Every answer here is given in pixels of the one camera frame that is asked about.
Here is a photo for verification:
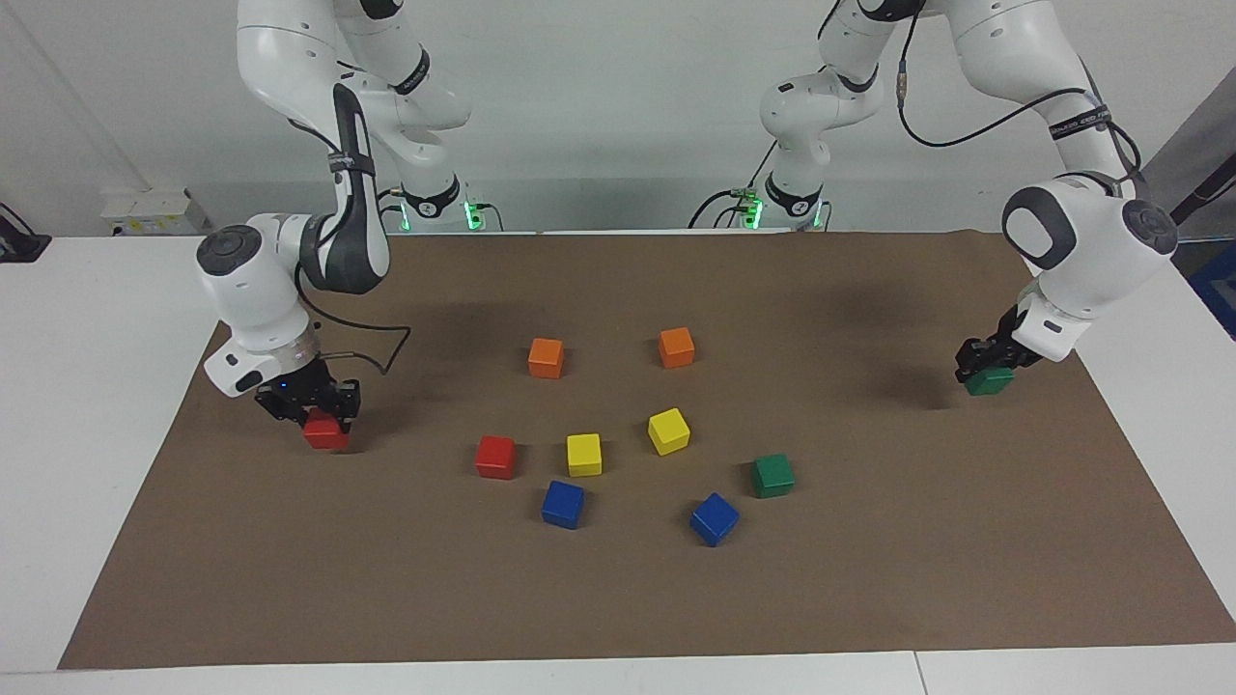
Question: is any white socket box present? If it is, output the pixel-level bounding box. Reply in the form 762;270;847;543
101;188;209;237

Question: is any brown table mat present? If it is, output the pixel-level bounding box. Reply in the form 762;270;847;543
58;230;1236;671

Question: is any blue wooden block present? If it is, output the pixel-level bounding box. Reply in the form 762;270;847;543
688;491;741;548
541;480;586;530

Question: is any black base power cable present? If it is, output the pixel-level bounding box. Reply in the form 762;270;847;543
688;140;781;231

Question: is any red wooden block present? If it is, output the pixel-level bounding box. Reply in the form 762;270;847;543
474;434;518;481
302;407;351;452

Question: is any black tripod leg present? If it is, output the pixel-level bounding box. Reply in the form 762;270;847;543
1168;154;1236;228

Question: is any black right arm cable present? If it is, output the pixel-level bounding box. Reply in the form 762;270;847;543
288;116;413;377

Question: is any yellow wooden block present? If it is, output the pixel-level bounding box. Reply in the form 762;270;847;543
566;432;604;478
647;407;692;457

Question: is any green wooden block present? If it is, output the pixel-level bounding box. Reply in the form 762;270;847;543
964;365;1017;398
751;454;797;500

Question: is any black device stand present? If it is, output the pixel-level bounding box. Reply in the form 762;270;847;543
0;203;51;264

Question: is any grey panel board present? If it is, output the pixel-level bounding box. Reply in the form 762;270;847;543
1139;92;1236;242

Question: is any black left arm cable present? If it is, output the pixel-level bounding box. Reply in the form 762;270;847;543
896;10;1145;194

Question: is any blue crate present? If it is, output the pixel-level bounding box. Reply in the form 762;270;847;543
1188;241;1236;341

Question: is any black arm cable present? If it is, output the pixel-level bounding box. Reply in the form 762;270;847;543
896;10;1145;194
288;116;413;377

